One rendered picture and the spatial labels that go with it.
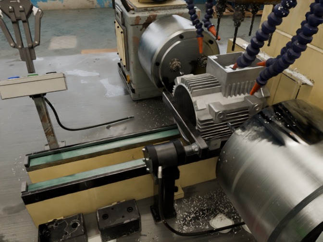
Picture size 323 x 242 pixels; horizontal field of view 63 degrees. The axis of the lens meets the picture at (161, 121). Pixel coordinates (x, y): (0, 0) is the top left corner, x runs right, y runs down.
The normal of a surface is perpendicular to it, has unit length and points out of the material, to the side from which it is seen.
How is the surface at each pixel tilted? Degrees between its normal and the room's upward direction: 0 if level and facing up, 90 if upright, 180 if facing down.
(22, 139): 0
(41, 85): 62
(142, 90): 90
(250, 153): 55
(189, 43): 90
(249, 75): 90
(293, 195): 51
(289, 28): 90
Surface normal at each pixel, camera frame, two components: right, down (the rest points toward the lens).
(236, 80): 0.33, 0.57
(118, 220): 0.00, -0.80
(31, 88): 0.29, 0.13
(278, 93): -0.95, 0.19
